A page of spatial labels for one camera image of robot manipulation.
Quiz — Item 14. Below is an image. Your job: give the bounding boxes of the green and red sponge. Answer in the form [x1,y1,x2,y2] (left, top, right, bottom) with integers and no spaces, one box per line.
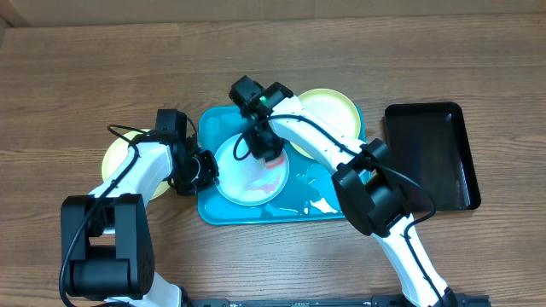
[264,153,285,169]

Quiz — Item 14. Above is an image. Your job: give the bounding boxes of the black rectangular tray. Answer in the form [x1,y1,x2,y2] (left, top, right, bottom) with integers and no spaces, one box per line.
[384,101,481,211]

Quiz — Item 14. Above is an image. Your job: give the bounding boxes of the teal plastic serving tray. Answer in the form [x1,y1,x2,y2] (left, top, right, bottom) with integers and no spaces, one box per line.
[197,107,344,225]

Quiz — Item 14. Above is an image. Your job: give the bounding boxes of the light blue plate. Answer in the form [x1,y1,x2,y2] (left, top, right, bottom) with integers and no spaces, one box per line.
[215,134,289,206]

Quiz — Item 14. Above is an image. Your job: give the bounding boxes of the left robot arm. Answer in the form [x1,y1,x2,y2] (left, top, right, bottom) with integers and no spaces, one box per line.
[59,109,218,306]

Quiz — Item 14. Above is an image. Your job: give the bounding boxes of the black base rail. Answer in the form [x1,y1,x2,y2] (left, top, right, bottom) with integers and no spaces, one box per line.
[111,293,491,307]

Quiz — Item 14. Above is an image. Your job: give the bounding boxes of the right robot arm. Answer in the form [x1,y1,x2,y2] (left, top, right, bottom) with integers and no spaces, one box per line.
[229,76,458,306]

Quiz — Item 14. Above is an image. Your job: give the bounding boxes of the green plate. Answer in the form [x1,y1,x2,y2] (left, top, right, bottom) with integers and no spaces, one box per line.
[102,130,172,200]
[299,89,363,140]

